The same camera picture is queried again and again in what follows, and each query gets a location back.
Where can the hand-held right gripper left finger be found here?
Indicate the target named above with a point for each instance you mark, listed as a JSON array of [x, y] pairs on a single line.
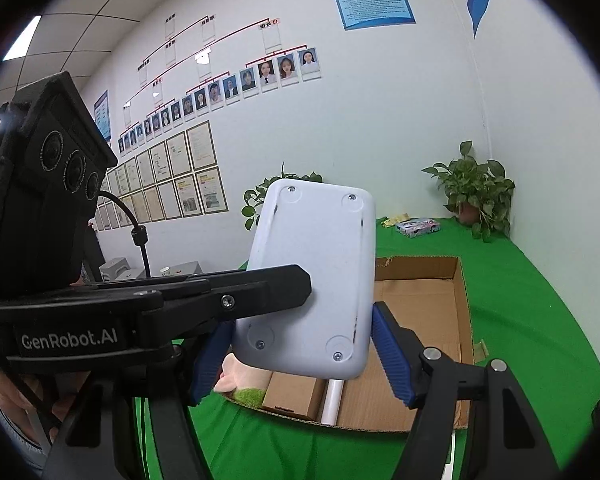
[[207, 360]]

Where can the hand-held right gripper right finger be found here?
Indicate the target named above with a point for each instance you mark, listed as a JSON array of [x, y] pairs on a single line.
[[392, 355]]

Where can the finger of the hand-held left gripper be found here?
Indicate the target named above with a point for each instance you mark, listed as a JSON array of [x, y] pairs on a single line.
[[260, 285]]

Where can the pink and teal plush toy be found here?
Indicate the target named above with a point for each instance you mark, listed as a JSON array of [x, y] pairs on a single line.
[[235, 375]]

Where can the large cardboard box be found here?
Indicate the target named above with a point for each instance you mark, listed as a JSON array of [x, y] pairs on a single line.
[[415, 305]]

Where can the white electronic device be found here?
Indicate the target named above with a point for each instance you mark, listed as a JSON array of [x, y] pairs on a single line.
[[320, 260]]

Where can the white hair dryer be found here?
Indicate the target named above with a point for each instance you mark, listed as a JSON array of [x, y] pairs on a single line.
[[331, 402]]

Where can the small brown cardboard box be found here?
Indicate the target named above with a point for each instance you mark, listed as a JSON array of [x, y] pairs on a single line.
[[290, 392]]

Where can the person's left hand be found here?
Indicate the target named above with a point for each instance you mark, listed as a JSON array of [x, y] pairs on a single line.
[[15, 400]]

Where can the grey plastic stool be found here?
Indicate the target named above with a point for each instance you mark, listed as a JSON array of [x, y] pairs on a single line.
[[112, 267], [185, 267]]

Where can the bushy potted green plant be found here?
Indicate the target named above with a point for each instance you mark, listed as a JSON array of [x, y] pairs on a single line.
[[255, 200]]

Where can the white paper cup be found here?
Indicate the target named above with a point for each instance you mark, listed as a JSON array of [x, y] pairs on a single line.
[[166, 271]]

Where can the colourful small printed box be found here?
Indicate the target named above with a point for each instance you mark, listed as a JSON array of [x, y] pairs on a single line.
[[417, 227]]

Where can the yellow snack packet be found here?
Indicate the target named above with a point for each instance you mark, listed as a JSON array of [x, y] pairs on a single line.
[[392, 220]]

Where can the green tablecloth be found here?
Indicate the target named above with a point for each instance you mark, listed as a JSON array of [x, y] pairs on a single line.
[[520, 310]]

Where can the potted green plant brown pot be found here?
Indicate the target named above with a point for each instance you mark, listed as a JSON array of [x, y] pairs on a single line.
[[472, 185]]

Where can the wall of framed certificates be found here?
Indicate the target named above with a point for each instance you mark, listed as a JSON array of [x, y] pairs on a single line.
[[180, 175]]

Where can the wall chart of portrait photos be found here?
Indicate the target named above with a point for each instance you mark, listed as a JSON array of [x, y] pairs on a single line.
[[240, 82]]

